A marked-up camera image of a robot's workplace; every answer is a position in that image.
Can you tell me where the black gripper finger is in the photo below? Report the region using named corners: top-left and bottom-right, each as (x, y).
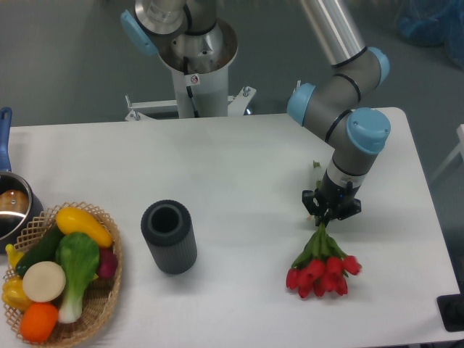
top-left (302, 188), bottom-right (328, 226)
top-left (323, 199), bottom-right (362, 225)

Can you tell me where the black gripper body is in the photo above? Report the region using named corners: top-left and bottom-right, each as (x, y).
top-left (316, 172), bottom-right (359, 212)

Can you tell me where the red tulip bouquet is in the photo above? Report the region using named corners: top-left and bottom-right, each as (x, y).
top-left (285, 159), bottom-right (363, 299)

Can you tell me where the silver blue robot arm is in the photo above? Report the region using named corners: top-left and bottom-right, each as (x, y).
top-left (120, 1), bottom-right (391, 225)

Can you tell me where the black device at edge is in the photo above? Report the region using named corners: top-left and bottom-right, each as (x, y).
top-left (436, 294), bottom-right (463, 332)

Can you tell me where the dark grey ribbed vase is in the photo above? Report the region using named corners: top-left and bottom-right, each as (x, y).
top-left (141, 199), bottom-right (197, 275)

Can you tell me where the blue plastic bag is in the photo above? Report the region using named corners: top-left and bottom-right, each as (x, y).
top-left (394, 1), bottom-right (463, 69)

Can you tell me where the purple red radish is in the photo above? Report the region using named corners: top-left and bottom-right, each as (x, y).
top-left (96, 249), bottom-right (118, 279)

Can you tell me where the woven wicker basket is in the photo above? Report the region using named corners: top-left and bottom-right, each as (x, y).
top-left (3, 202), bottom-right (123, 347)

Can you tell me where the green bok choy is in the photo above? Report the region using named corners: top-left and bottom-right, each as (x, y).
top-left (55, 232), bottom-right (99, 324)

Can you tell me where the yellow squash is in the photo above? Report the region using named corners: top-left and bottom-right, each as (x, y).
top-left (55, 207), bottom-right (113, 248)

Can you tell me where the dark green cucumber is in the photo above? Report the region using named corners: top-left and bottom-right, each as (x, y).
top-left (14, 225), bottom-right (65, 277)

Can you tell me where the white round radish slice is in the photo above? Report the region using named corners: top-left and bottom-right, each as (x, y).
top-left (22, 261), bottom-right (66, 302)

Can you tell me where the orange fruit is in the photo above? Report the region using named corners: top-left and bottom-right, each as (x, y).
top-left (20, 302), bottom-right (58, 344)

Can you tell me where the yellow banana tip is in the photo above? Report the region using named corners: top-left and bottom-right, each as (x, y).
top-left (5, 244), bottom-right (24, 269)

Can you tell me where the yellow bell pepper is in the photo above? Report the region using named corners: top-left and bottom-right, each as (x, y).
top-left (1, 275), bottom-right (33, 312)

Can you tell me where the white chair frame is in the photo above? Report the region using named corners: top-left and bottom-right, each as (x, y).
top-left (430, 124), bottom-right (463, 186)

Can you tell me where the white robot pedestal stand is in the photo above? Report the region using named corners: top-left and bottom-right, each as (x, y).
top-left (123, 21), bottom-right (304, 122)

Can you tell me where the blue handled saucepan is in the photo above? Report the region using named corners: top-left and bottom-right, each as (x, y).
top-left (1, 107), bottom-right (43, 254)

